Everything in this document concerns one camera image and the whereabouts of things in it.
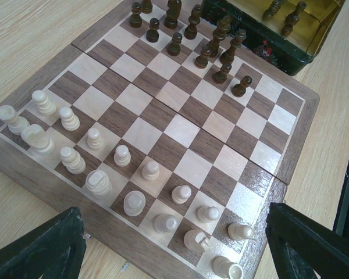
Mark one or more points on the dark chess knight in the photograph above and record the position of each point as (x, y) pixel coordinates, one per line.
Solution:
(172, 14)

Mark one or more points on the white chess rook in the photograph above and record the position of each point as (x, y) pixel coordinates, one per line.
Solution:
(15, 122)
(224, 268)

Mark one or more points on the wooden chess board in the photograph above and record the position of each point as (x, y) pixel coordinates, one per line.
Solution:
(213, 155)

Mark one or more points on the white chess bishop near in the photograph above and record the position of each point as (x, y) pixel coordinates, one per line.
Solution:
(166, 223)

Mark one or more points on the white chess rook far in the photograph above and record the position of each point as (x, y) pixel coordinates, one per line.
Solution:
(15, 122)

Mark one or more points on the white chess queen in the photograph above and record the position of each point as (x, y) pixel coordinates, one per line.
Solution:
(134, 203)

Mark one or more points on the dark chess bishop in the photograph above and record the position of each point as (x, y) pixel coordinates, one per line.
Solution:
(191, 30)

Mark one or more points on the white chess knight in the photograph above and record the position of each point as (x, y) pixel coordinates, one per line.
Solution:
(38, 139)
(197, 241)

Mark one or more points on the white chess knight far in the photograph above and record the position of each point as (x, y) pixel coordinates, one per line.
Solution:
(38, 139)

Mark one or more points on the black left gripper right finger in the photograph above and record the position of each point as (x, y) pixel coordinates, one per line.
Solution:
(303, 248)

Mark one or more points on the dark wooden chess queen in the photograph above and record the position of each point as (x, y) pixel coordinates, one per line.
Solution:
(219, 34)

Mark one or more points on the dark chess king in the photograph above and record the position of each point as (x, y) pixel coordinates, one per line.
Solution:
(235, 43)

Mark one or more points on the white chess bishop far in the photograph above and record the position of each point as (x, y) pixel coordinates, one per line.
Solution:
(72, 160)

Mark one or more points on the white chess bishop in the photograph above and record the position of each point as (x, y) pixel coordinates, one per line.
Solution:
(166, 223)
(72, 160)

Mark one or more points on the gold green metal tin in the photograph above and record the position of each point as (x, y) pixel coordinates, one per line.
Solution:
(287, 34)

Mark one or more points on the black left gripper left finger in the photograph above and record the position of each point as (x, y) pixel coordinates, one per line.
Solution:
(55, 249)

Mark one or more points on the dark chess rook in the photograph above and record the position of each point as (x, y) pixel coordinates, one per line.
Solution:
(146, 6)

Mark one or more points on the white chess rook near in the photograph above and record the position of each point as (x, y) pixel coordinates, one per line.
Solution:
(224, 268)

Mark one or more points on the white chess king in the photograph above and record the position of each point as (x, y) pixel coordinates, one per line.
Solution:
(98, 183)

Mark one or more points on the white chess knight near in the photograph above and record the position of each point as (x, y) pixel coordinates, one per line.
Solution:
(197, 241)

